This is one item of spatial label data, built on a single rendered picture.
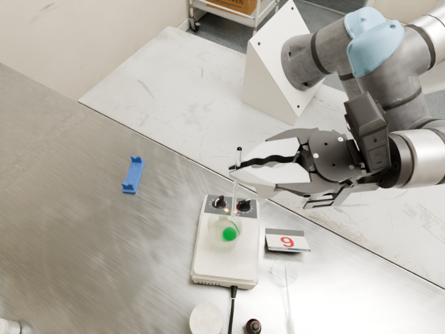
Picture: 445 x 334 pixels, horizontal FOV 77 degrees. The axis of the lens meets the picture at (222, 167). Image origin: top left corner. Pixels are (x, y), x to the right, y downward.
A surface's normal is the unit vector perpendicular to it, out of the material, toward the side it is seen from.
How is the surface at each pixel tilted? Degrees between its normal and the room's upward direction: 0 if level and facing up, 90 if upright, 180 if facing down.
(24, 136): 0
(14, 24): 90
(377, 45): 61
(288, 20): 43
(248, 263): 0
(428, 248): 0
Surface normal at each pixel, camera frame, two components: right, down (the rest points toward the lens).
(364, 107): -0.51, -0.36
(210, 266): 0.03, -0.54
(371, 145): 0.15, 0.86
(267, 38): 0.60, -0.07
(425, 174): 0.10, 0.51
